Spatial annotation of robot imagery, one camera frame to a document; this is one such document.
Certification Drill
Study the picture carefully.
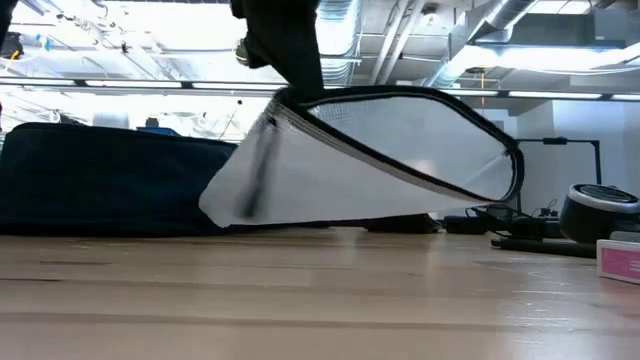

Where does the clear mesh zip pouch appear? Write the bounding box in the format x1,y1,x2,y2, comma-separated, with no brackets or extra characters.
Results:
198,84,526,229

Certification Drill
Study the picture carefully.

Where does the dark navy duffel bag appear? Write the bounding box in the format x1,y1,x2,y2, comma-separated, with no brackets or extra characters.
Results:
0,122,241,238

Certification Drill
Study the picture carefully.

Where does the black round speaker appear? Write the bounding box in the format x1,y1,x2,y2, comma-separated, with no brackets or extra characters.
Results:
558,182,640,246

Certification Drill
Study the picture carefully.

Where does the pink box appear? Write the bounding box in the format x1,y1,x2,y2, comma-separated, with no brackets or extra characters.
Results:
595,238,640,286

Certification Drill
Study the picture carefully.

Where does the black ceiling dome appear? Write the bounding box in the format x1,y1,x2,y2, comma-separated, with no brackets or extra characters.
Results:
234,38,250,67

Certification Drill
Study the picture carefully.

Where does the long ceiling light strip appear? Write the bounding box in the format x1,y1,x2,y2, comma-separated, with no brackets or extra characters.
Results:
0,77,287,96
439,88,640,102

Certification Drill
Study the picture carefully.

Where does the white cylinder tank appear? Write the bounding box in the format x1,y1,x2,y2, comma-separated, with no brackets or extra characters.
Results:
91,112,132,129

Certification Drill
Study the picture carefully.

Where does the black ceiling device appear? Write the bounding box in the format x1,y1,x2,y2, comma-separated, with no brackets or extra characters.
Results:
0,31,25,61

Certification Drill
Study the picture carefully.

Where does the small black equipment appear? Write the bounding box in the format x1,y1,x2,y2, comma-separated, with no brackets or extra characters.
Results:
532,199,561,219

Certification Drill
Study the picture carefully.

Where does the silver ventilation duct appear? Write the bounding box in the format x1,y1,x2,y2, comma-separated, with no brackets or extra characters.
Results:
315,0,365,86

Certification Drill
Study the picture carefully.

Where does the black metal table frame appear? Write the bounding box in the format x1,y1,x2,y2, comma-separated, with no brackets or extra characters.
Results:
319,213,640,241

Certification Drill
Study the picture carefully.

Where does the black gantry frame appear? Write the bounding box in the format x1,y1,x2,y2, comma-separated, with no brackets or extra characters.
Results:
514,136,603,216

